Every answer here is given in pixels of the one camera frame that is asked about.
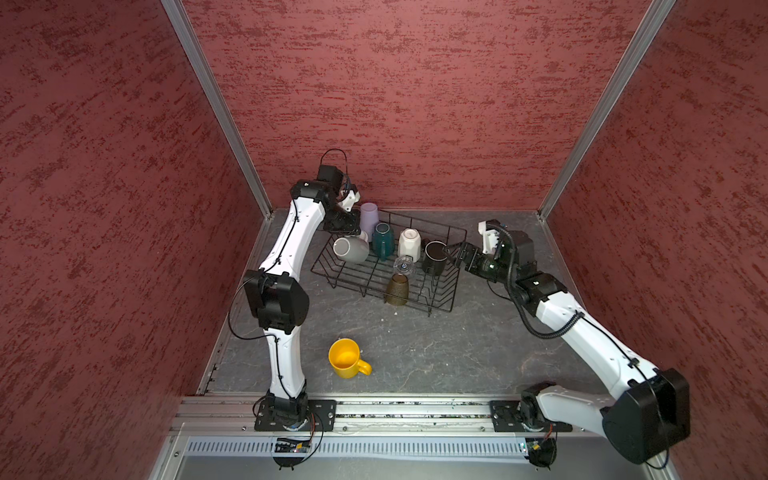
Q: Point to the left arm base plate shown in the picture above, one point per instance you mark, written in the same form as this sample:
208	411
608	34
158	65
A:
320	416

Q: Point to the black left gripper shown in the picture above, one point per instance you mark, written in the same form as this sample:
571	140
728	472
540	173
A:
350	227

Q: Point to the black mug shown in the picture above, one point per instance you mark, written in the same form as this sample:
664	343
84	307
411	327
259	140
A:
435	258

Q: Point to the aluminium corner post left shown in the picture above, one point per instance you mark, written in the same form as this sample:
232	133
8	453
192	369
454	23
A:
190	43

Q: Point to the clear plastic cup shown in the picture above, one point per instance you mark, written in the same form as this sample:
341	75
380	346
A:
404	265

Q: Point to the yellow mug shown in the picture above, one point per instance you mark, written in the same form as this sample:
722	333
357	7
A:
344	357

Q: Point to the lilac plastic cup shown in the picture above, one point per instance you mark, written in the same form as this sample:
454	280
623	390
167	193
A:
369	218

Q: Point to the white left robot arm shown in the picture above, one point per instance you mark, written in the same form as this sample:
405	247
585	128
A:
274	294

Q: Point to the black wire dish rack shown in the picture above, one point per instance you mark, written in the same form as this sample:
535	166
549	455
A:
371	277

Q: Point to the white mug grey outside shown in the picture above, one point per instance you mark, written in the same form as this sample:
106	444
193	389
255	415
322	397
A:
351	249

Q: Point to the left circuit board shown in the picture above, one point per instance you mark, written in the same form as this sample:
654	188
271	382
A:
289	452

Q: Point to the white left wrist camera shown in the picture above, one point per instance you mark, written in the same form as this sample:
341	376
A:
351	197

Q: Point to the aluminium corner post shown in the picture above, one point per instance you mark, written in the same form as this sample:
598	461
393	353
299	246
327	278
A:
190	43
645	33

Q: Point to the circuit board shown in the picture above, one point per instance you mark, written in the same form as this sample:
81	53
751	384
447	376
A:
289	452
541	453

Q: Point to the aluminium corner post right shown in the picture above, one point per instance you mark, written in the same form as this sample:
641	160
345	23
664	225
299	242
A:
645	33

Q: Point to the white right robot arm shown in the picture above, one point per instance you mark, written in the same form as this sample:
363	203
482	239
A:
645	410

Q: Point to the right circuit board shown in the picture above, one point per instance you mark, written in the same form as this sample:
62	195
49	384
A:
541	453

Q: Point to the olive green glass tumbler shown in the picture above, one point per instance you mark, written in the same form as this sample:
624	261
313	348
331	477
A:
397	291

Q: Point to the aluminium front rail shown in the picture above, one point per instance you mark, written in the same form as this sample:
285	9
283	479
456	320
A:
356	415

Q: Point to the white faceted mug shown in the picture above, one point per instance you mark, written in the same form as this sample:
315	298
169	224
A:
409	244

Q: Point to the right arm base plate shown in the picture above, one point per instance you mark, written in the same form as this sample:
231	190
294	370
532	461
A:
506	417

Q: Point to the white mug green handle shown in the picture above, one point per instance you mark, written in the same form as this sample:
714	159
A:
383	240

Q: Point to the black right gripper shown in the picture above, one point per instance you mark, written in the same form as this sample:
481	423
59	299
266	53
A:
465	248

